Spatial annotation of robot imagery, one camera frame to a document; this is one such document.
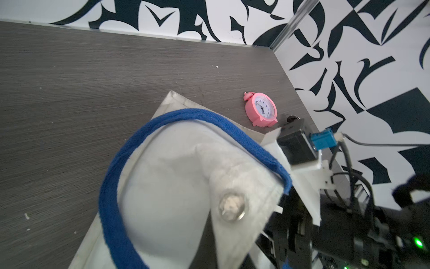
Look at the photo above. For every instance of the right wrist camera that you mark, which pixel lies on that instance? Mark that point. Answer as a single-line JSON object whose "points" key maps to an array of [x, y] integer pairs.
{"points": [[300, 145]]}

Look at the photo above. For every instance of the black alarm clock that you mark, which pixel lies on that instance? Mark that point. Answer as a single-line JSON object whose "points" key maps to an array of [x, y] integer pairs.
{"points": [[292, 118]]}

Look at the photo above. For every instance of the white canvas bag blue handles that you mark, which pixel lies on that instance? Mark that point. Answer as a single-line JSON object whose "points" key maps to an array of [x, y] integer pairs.
{"points": [[193, 190]]}

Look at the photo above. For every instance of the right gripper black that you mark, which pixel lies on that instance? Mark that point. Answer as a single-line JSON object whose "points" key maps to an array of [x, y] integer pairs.
{"points": [[343, 240]]}

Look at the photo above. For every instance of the pink alarm clock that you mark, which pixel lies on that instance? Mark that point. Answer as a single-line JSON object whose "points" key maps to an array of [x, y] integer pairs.
{"points": [[260, 109]]}

